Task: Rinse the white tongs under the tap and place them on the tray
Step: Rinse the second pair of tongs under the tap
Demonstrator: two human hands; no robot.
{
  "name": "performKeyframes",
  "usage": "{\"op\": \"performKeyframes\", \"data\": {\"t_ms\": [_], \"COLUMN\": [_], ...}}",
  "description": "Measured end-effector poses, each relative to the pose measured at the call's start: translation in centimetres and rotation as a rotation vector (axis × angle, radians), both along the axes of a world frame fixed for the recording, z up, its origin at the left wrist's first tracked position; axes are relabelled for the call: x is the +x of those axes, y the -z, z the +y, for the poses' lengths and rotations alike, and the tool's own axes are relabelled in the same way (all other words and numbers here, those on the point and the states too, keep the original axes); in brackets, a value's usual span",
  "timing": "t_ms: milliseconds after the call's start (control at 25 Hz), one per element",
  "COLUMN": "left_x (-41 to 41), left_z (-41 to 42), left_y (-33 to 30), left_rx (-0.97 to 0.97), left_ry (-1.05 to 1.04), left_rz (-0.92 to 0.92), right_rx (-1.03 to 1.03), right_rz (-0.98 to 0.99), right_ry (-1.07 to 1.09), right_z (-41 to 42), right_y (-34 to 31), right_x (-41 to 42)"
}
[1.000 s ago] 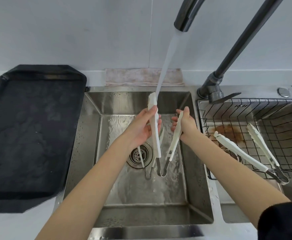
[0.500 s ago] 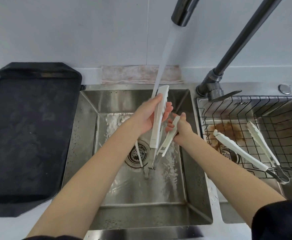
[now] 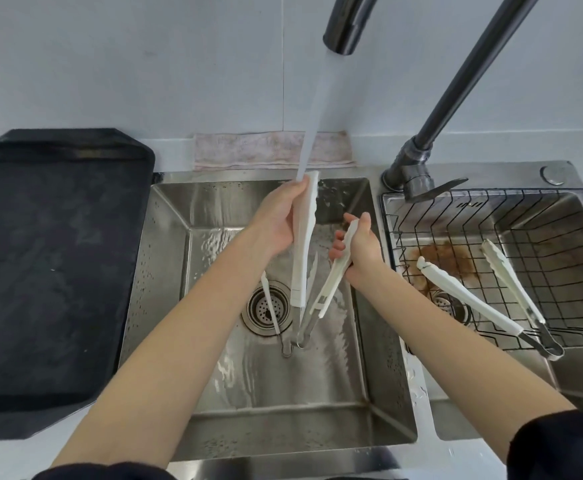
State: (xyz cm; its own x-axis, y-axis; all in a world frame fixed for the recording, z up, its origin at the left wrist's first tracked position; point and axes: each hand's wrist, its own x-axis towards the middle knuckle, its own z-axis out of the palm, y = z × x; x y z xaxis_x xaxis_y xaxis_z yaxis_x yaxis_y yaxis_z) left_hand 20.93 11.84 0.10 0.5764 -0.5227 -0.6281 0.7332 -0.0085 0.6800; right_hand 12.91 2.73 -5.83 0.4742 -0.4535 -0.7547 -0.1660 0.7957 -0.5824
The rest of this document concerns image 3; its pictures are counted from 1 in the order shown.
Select dark navy garment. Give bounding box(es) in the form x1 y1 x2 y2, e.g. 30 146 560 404
31 408 583 480

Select person's right hand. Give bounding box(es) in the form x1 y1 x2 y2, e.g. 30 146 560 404
327 212 385 288

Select round metal sink cap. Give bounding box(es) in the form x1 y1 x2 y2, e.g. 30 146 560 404
540 165 566 187

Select person's left hand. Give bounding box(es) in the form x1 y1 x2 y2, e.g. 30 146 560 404
249 177 312 255

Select stainless steel double sink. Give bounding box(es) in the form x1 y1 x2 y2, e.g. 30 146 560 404
116 160 583 478

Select black plastic tray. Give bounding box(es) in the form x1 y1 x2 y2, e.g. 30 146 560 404
0 128 156 441

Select dark grey gooseneck faucet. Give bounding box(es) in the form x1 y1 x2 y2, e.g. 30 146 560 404
323 0 545 203

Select person's right forearm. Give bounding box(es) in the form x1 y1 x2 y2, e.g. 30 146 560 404
356 264 577 461

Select black wire basket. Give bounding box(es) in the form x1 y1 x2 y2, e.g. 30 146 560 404
380 187 583 351

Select person's left forearm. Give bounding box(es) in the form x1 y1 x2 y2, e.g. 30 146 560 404
50 229 282 468

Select round metal drain strainer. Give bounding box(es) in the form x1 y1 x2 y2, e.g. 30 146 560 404
430 289 470 325
241 286 295 338

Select pink dish cloth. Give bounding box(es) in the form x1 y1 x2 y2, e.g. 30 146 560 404
193 130 357 171

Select white tongs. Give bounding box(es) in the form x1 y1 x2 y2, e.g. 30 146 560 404
260 252 320 359
416 238 566 362
290 170 361 348

